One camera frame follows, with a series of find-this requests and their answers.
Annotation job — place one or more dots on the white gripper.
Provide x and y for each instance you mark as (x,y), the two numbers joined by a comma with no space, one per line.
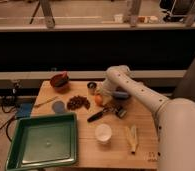
(106,89)

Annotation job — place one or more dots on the orange apple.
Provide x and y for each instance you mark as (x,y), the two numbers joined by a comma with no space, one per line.
(98,100)

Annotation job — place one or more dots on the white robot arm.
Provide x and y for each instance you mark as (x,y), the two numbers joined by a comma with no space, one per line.
(174,119)

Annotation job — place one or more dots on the blue cylindrical object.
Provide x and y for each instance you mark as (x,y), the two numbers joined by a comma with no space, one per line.
(120,95)

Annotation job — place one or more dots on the small metal cup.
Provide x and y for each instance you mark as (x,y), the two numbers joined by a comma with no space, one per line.
(92,86)

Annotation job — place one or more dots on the brown grape bunch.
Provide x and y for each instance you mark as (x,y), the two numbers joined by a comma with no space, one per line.
(77,102)

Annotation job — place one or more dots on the white round cup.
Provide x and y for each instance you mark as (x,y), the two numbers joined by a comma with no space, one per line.
(103,133)

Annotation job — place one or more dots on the red bowl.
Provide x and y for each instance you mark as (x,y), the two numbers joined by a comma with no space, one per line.
(59,80)

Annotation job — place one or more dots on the wooden spoon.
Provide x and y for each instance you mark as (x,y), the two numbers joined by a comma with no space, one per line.
(45,102)

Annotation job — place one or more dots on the grey round lid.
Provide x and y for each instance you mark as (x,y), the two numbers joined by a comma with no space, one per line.
(58,107)

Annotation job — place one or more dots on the green plastic tray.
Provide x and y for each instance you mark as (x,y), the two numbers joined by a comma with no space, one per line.
(43,141)

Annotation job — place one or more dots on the blue cloth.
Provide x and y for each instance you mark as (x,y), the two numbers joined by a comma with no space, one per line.
(24,110)

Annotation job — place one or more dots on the black handled peeler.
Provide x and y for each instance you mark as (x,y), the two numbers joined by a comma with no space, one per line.
(118,111)

